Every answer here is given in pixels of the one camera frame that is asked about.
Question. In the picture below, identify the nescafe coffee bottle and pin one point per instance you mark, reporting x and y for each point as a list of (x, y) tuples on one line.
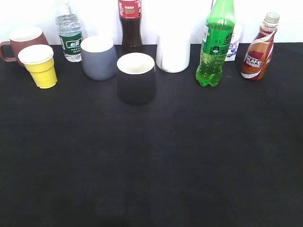
[(260, 51)]

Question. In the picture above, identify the brown red ceramic mug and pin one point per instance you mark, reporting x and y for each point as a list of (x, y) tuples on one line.
[(20, 39)]

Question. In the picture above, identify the black ceramic mug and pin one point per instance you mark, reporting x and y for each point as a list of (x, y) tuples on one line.
[(136, 79)]

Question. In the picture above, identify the white ceramic mug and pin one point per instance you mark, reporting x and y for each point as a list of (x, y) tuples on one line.
[(173, 51)]

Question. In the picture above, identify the grey ceramic mug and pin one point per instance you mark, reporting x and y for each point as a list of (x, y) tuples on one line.
[(99, 57)]

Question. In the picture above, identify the green sprite bottle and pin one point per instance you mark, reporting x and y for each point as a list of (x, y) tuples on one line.
[(219, 27)]

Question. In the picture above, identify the cola bottle red label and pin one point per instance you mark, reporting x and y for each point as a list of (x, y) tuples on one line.
[(130, 14)]

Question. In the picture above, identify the white blueberry milk carton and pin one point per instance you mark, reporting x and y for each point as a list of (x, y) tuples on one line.
[(236, 38)]

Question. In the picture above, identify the clear water bottle green label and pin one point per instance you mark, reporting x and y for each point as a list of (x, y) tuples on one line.
[(69, 30)]

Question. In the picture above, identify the yellow paper cup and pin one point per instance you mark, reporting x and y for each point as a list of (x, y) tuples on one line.
[(39, 62)]

